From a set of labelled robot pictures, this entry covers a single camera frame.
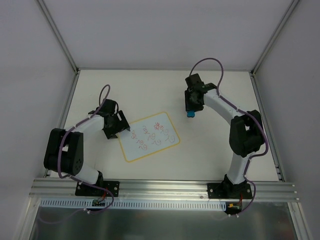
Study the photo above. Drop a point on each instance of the aluminium mounting rail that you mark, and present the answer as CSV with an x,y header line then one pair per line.
x,y
170,190

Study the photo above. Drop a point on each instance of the yellow framed whiteboard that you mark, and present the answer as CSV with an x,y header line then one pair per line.
x,y
148,136

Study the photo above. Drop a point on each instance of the white slotted cable duct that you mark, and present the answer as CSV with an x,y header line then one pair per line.
x,y
134,204

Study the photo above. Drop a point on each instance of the left aluminium frame post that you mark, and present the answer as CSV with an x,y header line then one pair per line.
x,y
57,34

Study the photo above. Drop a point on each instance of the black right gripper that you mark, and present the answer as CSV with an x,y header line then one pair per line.
x,y
191,104

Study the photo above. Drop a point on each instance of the blue whiteboard eraser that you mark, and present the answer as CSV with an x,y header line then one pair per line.
x,y
190,114

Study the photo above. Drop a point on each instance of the right aluminium frame post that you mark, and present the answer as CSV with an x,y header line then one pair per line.
x,y
275,34

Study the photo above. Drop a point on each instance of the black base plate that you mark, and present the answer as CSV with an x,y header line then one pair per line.
x,y
84,190
229,191

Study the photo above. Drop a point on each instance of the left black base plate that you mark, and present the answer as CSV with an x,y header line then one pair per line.
x,y
84,190

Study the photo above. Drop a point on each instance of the aluminium frame post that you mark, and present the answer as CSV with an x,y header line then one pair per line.
x,y
57,34
275,34

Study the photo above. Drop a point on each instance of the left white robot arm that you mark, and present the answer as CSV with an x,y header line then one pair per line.
x,y
65,148

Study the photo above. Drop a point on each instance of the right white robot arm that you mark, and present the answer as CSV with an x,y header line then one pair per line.
x,y
246,135

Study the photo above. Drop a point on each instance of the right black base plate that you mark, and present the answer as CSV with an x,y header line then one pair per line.
x,y
229,191

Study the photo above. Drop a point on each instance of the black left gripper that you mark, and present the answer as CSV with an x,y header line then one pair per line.
x,y
116,125

